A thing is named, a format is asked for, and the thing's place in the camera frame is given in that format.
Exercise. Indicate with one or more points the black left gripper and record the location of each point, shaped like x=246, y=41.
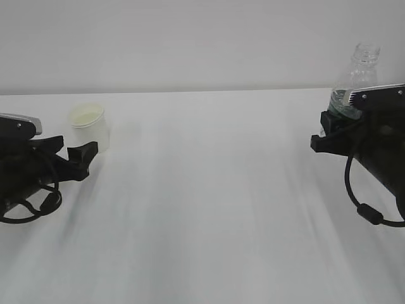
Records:
x=40, y=163

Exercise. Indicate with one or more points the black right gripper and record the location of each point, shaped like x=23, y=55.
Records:
x=341, y=134

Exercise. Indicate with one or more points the white paper cup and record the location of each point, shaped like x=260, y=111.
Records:
x=88, y=124

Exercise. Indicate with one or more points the clear green-label water bottle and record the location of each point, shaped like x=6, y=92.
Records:
x=359, y=74

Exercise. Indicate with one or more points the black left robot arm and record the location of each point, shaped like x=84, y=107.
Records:
x=22, y=204

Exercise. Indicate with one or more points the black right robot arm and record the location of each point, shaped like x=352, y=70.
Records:
x=376, y=141

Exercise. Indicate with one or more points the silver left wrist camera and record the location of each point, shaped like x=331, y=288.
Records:
x=18, y=129

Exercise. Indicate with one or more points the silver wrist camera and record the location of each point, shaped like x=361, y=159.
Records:
x=18, y=129
x=377, y=98

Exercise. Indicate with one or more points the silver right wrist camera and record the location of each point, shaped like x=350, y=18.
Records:
x=377, y=98

